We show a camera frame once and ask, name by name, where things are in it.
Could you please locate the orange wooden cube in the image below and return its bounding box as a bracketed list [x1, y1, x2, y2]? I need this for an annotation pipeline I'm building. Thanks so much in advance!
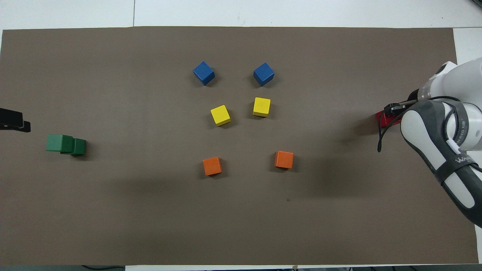
[203, 157, 223, 176]
[274, 151, 294, 169]

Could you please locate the brown paper table mat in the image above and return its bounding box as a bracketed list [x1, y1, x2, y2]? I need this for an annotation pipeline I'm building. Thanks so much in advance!
[0, 26, 479, 266]

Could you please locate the yellow wooden cube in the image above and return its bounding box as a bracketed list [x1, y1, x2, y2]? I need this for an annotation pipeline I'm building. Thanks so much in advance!
[210, 105, 231, 126]
[253, 97, 271, 117]

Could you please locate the thin black floor cable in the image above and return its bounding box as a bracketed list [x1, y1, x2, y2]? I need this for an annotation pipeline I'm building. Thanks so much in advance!
[81, 265, 125, 271]

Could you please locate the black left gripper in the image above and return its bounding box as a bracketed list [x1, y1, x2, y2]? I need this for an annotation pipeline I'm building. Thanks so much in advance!
[0, 108, 31, 132]

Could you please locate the green wooden cube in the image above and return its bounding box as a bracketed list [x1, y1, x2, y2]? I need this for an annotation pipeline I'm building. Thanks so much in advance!
[46, 134, 75, 154]
[71, 138, 87, 156]

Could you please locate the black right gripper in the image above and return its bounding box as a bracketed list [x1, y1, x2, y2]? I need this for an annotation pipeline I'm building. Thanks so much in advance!
[384, 99, 418, 116]

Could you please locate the blue wooden cube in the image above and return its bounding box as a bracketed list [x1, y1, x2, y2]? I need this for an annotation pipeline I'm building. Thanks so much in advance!
[193, 61, 215, 86]
[253, 62, 275, 87]

